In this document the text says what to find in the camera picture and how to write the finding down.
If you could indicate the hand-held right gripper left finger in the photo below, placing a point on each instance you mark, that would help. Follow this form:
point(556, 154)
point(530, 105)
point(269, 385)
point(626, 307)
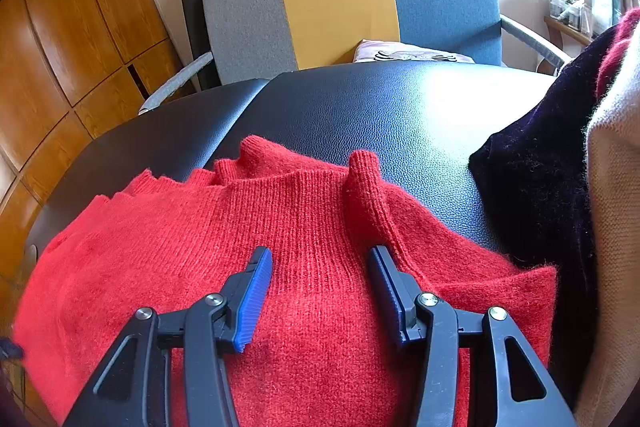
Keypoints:
point(252, 302)

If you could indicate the beige knit sweater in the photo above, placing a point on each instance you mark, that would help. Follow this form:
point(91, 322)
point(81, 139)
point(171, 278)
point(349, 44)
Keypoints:
point(620, 207)

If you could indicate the wooden wardrobe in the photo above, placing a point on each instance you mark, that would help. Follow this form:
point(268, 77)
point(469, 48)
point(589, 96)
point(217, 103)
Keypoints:
point(60, 57)

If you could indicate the white green paper bag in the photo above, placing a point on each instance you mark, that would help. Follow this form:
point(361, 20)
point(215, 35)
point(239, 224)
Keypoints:
point(606, 7)

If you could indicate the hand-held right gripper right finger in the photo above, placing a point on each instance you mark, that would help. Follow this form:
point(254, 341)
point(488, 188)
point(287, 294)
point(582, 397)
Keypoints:
point(387, 297)

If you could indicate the dark velvet garment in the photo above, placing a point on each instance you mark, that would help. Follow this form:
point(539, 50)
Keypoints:
point(535, 207)

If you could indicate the heap of small desk items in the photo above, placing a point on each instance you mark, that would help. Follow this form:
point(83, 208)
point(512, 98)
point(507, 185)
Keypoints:
point(565, 9)

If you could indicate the red knit sweater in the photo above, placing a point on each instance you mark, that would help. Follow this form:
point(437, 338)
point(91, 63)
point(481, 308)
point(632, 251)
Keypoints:
point(310, 307)

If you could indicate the pink printed cushion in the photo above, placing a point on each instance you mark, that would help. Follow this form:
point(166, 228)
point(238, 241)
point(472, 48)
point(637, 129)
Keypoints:
point(400, 53)

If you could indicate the black rolled mat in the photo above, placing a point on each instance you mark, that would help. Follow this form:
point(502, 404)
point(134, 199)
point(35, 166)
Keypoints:
point(192, 17)

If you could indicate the wooden desk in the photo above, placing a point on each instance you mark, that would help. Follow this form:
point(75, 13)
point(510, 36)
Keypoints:
point(570, 32)

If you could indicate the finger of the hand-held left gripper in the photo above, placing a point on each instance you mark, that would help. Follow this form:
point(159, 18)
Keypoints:
point(9, 349)

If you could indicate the dark red garment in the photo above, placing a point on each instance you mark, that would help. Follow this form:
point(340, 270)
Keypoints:
point(627, 37)

